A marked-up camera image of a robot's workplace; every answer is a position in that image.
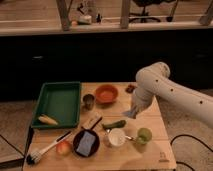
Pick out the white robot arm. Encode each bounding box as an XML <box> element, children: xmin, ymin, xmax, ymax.
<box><xmin>130</xmin><ymin>62</ymin><xmax>213</xmax><ymax>129</ymax></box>

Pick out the small metal cup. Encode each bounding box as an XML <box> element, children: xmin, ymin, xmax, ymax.
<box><xmin>83</xmin><ymin>94</ymin><xmax>95</xmax><ymax>110</ymax></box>

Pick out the white paper cup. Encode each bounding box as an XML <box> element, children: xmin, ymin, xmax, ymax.
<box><xmin>107</xmin><ymin>128</ymin><xmax>126</xmax><ymax>147</ymax></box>

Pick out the orange bowl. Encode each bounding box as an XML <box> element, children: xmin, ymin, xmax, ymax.
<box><xmin>95</xmin><ymin>84</ymin><xmax>118</xmax><ymax>104</ymax></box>

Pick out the brown small object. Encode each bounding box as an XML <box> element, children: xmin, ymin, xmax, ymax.
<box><xmin>125</xmin><ymin>84</ymin><xmax>136</xmax><ymax>93</ymax></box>

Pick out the green cucumber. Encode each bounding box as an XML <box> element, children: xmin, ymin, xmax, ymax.
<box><xmin>102</xmin><ymin>120</ymin><xmax>126</xmax><ymax>130</ymax></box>

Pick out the green plastic tray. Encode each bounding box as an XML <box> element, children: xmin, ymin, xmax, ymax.
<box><xmin>31</xmin><ymin>82</ymin><xmax>81</xmax><ymax>129</ymax></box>

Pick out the blue sponge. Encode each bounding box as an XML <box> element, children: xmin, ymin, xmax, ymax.
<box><xmin>77</xmin><ymin>132</ymin><xmax>95</xmax><ymax>156</ymax></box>

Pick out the black round plate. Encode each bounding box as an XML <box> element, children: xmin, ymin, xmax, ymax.
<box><xmin>73</xmin><ymin>130</ymin><xmax>100</xmax><ymax>157</ymax></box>

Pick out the green apple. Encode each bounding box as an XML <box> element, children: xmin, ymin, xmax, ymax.
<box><xmin>136</xmin><ymin>128</ymin><xmax>152</xmax><ymax>145</ymax></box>

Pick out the yellow corn cob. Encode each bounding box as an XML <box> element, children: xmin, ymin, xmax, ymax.
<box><xmin>38</xmin><ymin>115</ymin><xmax>58</xmax><ymax>125</ymax></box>

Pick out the red yellow apple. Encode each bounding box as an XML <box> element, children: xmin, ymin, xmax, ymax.
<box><xmin>56</xmin><ymin>140</ymin><xmax>71</xmax><ymax>156</ymax></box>

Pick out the black office chair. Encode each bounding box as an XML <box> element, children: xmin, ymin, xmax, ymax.
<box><xmin>129</xmin><ymin>0</ymin><xmax>160</xmax><ymax>23</ymax></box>

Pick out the white dish brush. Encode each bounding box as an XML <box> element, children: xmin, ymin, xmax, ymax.
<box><xmin>26</xmin><ymin>131</ymin><xmax>71</xmax><ymax>165</ymax></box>

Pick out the wooden handled brush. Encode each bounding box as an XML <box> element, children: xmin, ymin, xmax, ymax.
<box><xmin>82</xmin><ymin>114</ymin><xmax>102</xmax><ymax>129</ymax></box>

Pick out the black cable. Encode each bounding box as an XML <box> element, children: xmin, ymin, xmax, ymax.
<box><xmin>170</xmin><ymin>133</ymin><xmax>213</xmax><ymax>171</ymax></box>

